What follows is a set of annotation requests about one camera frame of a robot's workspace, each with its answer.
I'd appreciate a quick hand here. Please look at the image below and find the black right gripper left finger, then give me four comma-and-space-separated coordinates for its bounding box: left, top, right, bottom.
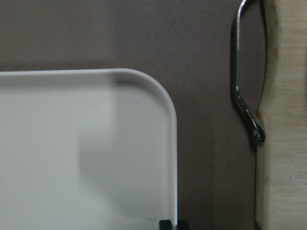
159, 220, 172, 230

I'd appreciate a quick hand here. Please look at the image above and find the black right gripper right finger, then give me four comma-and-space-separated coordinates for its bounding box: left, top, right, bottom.
177, 219, 189, 230

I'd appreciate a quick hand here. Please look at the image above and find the cream rabbit print tray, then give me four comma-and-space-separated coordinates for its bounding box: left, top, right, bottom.
0, 69, 177, 230

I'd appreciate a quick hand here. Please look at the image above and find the bamboo board with metal handle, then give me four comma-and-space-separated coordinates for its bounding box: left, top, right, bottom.
231, 0, 307, 230

